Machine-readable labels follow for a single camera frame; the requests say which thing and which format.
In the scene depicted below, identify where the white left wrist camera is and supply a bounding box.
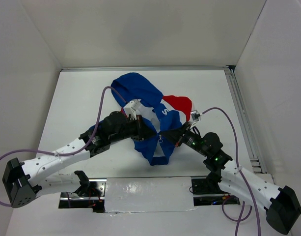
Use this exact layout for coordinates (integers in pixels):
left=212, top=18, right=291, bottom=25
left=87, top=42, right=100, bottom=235
left=123, top=99, right=141, bottom=119

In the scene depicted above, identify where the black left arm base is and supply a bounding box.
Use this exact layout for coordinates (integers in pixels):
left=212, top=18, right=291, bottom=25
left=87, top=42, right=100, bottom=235
left=58, top=171, right=107, bottom=213

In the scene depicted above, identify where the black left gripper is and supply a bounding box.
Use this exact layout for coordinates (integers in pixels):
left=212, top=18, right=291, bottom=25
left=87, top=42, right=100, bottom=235
left=109, top=115, right=157, bottom=143

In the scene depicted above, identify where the blue white red jacket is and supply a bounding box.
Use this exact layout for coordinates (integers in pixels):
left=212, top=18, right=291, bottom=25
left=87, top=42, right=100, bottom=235
left=87, top=72, right=193, bottom=167

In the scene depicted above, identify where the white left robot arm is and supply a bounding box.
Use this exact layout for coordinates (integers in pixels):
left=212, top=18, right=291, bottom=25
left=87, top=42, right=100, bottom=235
left=2, top=112, right=157, bottom=208

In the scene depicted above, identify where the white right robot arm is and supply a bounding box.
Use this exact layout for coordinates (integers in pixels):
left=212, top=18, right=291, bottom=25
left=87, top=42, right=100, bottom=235
left=161, top=122, right=301, bottom=235

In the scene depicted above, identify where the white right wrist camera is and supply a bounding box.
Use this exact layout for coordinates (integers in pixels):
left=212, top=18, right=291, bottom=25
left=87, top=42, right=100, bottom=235
left=190, top=110, right=202, bottom=129

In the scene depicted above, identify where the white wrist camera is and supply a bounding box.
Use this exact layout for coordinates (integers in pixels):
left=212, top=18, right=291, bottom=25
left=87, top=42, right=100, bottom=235
left=190, top=110, right=202, bottom=129
left=123, top=99, right=141, bottom=119

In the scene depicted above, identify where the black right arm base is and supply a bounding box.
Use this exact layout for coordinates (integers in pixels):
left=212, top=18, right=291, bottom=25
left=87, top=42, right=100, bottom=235
left=189, top=176, right=240, bottom=207

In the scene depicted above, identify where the white taped panel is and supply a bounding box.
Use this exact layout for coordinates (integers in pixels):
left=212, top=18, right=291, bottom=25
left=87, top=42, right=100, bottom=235
left=105, top=177, right=195, bottom=213

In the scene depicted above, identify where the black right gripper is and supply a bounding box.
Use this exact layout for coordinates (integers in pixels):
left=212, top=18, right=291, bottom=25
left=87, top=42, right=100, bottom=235
left=160, top=121, right=209, bottom=157

